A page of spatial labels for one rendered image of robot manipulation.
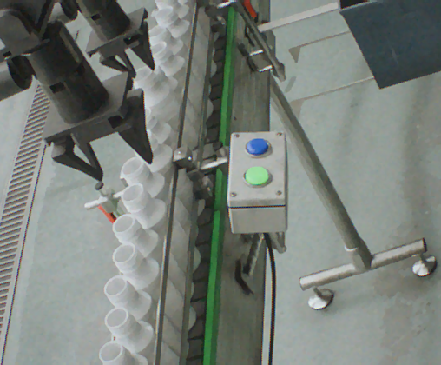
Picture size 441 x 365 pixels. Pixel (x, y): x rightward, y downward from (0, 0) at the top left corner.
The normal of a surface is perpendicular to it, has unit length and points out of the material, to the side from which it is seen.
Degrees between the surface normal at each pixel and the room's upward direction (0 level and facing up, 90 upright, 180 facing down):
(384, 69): 90
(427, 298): 0
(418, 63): 90
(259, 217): 90
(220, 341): 90
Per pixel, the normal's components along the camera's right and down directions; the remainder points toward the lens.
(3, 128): -0.43, -0.67
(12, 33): -0.04, 0.68
